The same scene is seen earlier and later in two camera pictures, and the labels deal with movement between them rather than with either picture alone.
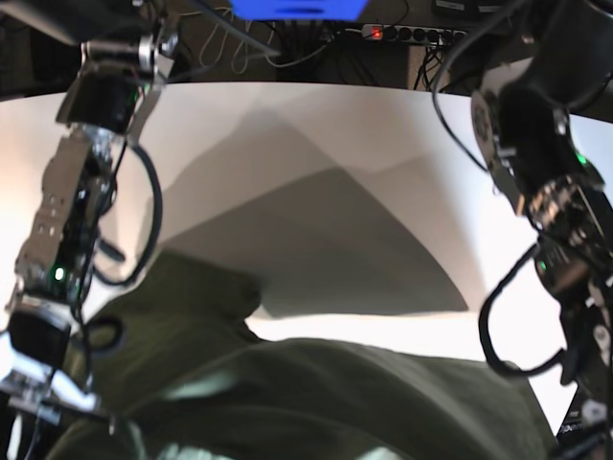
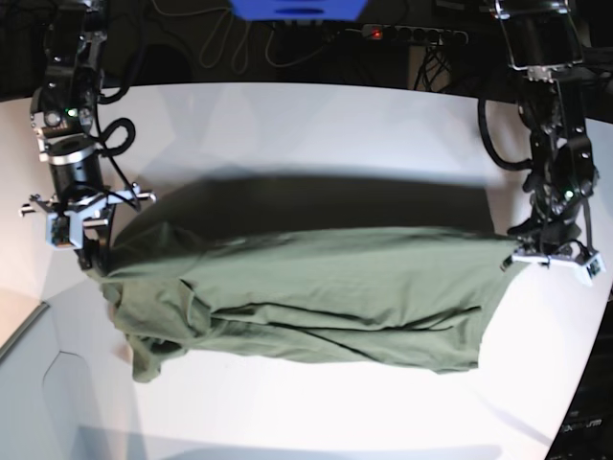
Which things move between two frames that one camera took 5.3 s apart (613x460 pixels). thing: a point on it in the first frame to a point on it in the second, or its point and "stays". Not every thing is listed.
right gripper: x=587 y=430 to x=562 y=263
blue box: x=299 y=11 stays
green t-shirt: x=179 y=369 to x=412 y=299
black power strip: x=413 y=34 stays
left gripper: x=32 y=352 to x=67 y=218
